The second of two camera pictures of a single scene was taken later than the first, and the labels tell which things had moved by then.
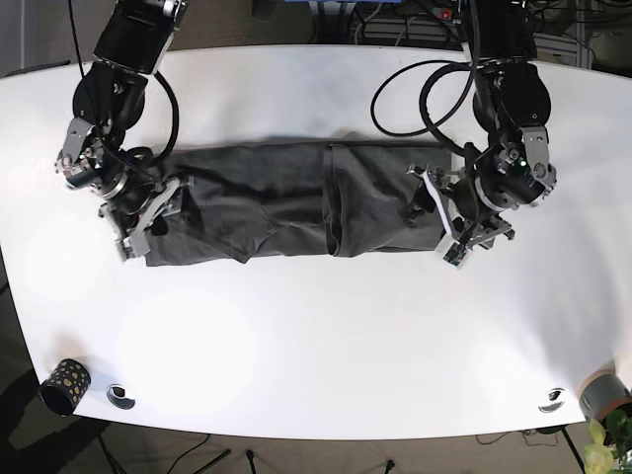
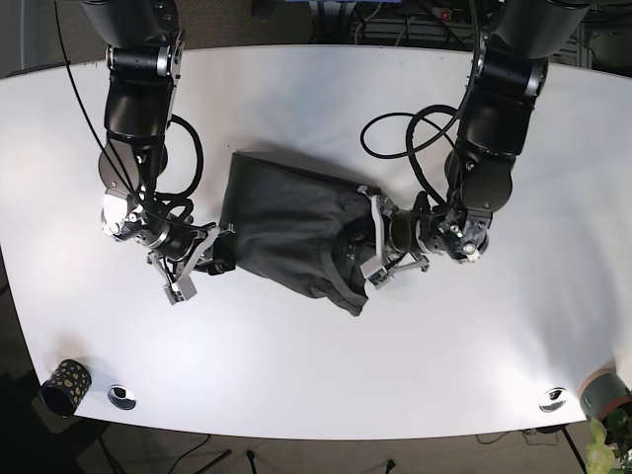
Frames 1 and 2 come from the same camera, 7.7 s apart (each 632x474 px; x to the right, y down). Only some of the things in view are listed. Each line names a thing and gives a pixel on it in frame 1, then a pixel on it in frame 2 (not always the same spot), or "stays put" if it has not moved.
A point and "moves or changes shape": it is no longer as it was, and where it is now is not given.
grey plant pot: [600, 393] stays put
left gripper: [131, 233] → [175, 272]
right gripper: [469, 220] → [388, 259]
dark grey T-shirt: [301, 197] moves or changes shape
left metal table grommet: [116, 396] stays put
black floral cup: [65, 386] stays put
